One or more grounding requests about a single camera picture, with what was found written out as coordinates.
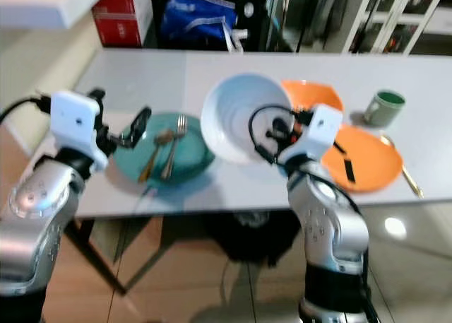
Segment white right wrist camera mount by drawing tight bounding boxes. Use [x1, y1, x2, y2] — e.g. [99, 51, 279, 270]
[279, 103, 345, 165]

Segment silver fork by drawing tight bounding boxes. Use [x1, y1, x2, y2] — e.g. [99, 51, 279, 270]
[160, 115, 188, 181]

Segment teal plate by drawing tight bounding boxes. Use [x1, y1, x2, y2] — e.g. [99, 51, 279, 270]
[113, 112, 215, 185]

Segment red cardboard box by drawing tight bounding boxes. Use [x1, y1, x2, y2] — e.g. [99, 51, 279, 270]
[91, 0, 154, 49]

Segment long gold spoon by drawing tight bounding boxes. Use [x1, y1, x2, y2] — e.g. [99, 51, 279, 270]
[379, 133, 425, 199]

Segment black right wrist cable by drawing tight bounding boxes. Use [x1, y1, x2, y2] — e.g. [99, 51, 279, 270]
[248, 105, 309, 165]

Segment white glass-door cabinet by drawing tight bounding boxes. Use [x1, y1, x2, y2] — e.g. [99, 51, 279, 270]
[341, 0, 452, 56]

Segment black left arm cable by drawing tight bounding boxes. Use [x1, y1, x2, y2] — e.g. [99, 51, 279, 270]
[0, 95, 54, 124]

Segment black bag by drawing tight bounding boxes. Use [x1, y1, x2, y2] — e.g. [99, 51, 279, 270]
[203, 211, 299, 269]

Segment blue bag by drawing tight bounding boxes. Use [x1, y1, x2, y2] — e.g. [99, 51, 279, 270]
[159, 0, 249, 53]

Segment gold spoon with brown handle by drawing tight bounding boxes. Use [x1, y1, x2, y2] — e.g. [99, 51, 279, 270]
[138, 129, 174, 184]

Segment orange plate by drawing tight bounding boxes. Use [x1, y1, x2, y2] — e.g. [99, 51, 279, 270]
[321, 124, 403, 193]

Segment black table leg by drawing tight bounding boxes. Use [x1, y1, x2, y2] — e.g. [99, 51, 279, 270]
[74, 217, 129, 296]

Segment white counter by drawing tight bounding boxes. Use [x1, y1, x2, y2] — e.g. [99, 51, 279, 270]
[0, 0, 115, 31]

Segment dark glass cabinet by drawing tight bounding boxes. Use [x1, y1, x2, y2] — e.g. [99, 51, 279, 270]
[247, 0, 354, 54]

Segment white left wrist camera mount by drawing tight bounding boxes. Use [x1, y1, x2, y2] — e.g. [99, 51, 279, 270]
[50, 90, 107, 170]

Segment black-handled knife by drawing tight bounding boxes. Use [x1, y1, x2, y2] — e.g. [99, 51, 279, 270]
[331, 140, 357, 183]

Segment large white bowl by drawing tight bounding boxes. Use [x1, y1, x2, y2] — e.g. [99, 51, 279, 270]
[201, 73, 299, 164]

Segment orange bowl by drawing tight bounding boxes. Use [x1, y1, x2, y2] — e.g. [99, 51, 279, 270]
[281, 79, 345, 127]

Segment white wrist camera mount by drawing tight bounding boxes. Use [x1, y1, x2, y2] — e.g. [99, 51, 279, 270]
[279, 103, 345, 165]
[50, 90, 107, 170]

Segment green mug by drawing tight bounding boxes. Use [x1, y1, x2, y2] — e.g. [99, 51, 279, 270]
[364, 89, 408, 129]

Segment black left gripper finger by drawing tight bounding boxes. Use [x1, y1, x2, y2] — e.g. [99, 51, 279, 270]
[129, 106, 153, 149]

